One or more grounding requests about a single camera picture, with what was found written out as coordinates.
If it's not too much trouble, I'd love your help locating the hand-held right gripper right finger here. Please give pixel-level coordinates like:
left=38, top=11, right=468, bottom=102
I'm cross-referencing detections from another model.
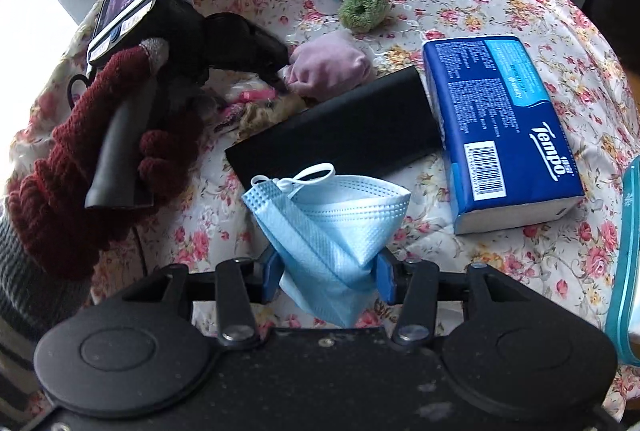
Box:
left=375, top=248, right=523, bottom=346

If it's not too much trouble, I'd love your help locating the fluffy brown pink item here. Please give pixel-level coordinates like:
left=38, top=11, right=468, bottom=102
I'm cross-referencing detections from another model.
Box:
left=210, top=78, right=308, bottom=136

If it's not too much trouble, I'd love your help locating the black wallet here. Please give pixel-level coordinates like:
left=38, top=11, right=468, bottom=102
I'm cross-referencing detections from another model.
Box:
left=225, top=65, right=443, bottom=184

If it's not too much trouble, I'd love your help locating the teal rimmed container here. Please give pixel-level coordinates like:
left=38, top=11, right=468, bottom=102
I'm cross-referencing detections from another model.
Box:
left=602, top=156, right=640, bottom=364

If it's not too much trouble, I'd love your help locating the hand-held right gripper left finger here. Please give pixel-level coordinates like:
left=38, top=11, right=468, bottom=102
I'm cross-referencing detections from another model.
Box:
left=120, top=247, right=282, bottom=352

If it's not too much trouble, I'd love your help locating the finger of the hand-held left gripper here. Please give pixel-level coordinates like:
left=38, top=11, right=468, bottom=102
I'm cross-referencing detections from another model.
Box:
left=240, top=17, right=292, bottom=92

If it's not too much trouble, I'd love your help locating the person's left hand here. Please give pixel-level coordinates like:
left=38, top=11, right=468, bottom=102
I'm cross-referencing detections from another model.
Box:
left=5, top=38, right=206, bottom=282

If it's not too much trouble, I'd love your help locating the blue tissue pack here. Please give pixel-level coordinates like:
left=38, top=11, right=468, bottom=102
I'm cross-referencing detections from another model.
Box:
left=421, top=35, right=586, bottom=236

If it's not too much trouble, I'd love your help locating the blue face mask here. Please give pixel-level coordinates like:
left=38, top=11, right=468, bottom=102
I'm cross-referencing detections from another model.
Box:
left=241, top=162, right=413, bottom=329

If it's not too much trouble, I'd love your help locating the person's left forearm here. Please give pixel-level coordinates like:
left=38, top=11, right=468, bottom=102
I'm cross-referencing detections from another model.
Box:
left=0, top=211, right=96, bottom=337

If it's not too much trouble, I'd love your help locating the green scrunchie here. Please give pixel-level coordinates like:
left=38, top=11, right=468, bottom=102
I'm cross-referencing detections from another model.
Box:
left=337, top=0, right=388, bottom=32

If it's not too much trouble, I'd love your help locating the pink cloth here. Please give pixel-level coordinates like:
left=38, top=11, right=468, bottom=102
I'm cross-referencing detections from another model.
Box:
left=285, top=35, right=373, bottom=102

